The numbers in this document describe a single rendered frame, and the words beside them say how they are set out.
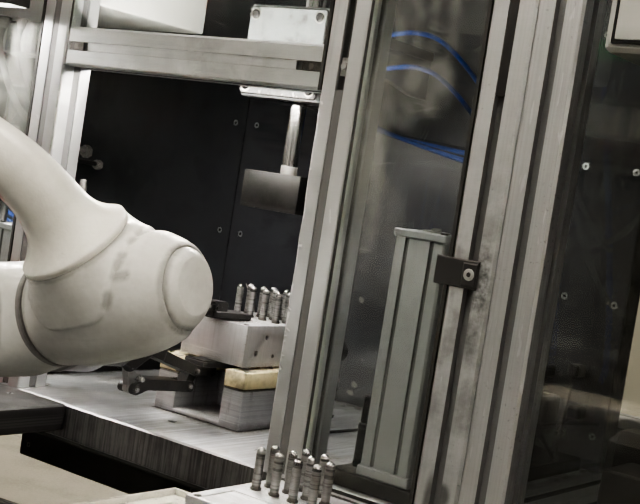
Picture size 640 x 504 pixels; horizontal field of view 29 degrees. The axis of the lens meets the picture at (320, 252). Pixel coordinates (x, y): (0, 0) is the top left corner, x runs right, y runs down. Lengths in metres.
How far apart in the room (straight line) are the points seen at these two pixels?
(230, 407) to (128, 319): 0.39
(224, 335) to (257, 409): 0.09
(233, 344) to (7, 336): 0.36
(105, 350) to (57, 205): 0.13
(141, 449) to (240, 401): 0.13
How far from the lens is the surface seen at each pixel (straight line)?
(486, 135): 1.13
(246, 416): 1.43
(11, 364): 1.18
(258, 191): 1.50
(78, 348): 1.11
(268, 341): 1.46
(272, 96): 1.49
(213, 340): 1.46
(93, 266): 1.06
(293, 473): 1.08
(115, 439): 1.40
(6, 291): 1.16
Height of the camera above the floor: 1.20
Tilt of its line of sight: 3 degrees down
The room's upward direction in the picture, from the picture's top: 9 degrees clockwise
